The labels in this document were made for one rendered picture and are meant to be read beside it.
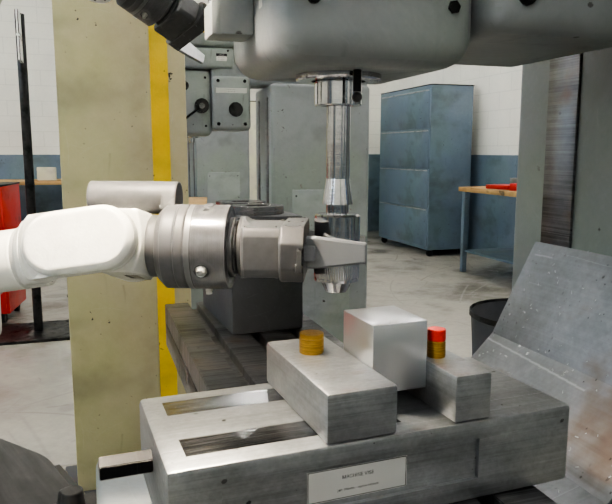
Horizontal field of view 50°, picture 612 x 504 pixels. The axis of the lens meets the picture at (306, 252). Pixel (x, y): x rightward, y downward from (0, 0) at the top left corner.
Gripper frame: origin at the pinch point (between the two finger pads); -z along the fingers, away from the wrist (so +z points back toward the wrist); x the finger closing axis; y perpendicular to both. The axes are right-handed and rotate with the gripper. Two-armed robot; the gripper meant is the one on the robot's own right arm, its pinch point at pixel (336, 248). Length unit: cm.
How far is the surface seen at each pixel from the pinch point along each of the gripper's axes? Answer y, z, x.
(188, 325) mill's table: 19.0, 24.9, 38.5
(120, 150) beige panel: -10, 75, 156
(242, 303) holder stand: 13.9, 15.0, 33.5
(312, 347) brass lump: 7.1, 1.9, -11.9
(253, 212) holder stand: -0.3, 13.5, 36.2
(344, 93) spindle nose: -15.5, -0.5, -2.2
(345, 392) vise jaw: 7.9, -1.0, -20.5
